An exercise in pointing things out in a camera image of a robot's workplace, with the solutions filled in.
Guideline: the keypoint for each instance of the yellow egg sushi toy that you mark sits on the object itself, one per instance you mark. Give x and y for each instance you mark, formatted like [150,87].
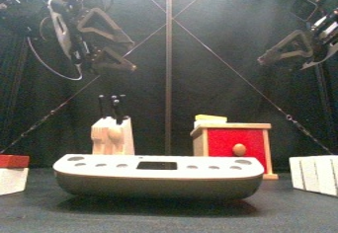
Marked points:
[210,118]

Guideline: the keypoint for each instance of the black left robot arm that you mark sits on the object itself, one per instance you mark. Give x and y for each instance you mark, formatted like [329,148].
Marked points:
[22,15]

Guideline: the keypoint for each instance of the pale wooden toy spoon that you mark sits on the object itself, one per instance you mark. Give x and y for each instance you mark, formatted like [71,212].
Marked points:
[115,135]

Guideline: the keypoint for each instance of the pale wooden knife block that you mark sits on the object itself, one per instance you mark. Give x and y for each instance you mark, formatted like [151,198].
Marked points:
[127,138]

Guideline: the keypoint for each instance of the pale wooden toy fork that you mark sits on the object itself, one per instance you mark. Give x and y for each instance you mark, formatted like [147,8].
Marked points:
[99,138]

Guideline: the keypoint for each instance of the red wooden drawer box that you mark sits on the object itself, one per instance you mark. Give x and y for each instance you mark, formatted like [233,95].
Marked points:
[201,138]

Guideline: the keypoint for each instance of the red drawer with wooden knob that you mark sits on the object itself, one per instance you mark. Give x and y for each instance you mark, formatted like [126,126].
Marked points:
[225,141]

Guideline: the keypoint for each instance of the white grey toy stove console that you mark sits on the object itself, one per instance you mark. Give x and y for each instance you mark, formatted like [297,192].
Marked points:
[158,181]

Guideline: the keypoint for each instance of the white slatted wooden crate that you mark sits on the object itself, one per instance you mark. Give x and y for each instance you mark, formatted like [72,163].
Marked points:
[317,174]

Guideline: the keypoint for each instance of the red and white wooden block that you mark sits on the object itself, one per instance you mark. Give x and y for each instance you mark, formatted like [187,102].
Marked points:
[12,174]

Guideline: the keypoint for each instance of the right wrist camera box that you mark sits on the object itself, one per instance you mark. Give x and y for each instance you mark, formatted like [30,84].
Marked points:
[306,5]

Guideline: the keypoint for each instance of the vertical metal frame pole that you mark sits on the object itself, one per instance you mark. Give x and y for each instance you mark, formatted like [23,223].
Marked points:
[169,95]

